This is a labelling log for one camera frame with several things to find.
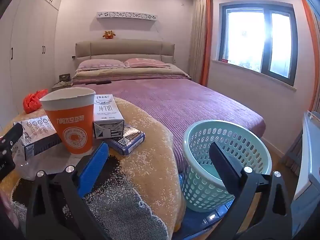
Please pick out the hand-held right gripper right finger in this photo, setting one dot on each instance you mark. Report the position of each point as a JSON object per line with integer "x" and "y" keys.
{"x": 223, "y": 170}

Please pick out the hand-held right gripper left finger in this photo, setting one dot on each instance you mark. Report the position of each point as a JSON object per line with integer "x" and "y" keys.
{"x": 92, "y": 170}

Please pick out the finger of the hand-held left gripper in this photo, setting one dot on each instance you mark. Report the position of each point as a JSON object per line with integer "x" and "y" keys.
{"x": 12, "y": 133}

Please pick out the grey printed box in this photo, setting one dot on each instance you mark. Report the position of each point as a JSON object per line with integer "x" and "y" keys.
{"x": 37, "y": 132}

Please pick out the light green plastic basket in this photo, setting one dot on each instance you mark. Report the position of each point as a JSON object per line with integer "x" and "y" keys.
{"x": 200, "y": 187}

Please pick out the blue box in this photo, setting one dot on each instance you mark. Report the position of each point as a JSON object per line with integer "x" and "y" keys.
{"x": 128, "y": 142}

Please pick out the orange paper cup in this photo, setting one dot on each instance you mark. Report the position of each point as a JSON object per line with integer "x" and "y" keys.
{"x": 72, "y": 127}

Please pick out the white milk carton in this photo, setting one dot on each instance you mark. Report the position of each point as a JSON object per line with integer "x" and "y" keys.
{"x": 106, "y": 115}

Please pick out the orange plastic bag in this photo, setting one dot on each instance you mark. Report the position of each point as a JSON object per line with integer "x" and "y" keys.
{"x": 33, "y": 102}

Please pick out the blue plastic stool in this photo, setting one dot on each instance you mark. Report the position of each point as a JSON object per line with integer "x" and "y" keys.
{"x": 200, "y": 220}

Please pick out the tan fluffy rug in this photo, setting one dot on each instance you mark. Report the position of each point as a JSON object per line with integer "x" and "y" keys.
{"x": 150, "y": 155}

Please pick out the grey nightstand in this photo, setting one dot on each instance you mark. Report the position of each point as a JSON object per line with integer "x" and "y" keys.
{"x": 61, "y": 87}

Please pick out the dark box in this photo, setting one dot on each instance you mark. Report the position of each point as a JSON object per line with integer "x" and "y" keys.
{"x": 64, "y": 77}

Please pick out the bed with purple cover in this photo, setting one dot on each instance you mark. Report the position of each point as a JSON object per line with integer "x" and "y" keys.
{"x": 187, "y": 100}

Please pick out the white cabinet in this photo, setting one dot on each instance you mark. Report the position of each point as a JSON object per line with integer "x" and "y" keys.
{"x": 308, "y": 155}

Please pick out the white wardrobe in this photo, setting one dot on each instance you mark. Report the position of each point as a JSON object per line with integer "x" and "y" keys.
{"x": 27, "y": 42}

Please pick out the beige folded quilt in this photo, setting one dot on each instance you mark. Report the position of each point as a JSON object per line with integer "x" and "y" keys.
{"x": 130, "y": 73}

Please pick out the pink pillow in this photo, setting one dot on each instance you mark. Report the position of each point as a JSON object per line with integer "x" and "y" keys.
{"x": 150, "y": 63}
{"x": 100, "y": 64}

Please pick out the beige padded headboard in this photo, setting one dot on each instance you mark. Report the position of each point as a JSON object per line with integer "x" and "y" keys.
{"x": 125, "y": 48}

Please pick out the beige and orange curtain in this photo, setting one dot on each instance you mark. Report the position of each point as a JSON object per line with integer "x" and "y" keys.
{"x": 201, "y": 37}

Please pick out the orange plush toy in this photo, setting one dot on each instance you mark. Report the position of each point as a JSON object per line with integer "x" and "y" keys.
{"x": 108, "y": 35}

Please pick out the dark framed window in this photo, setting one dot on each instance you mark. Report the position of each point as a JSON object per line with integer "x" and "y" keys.
{"x": 266, "y": 37}

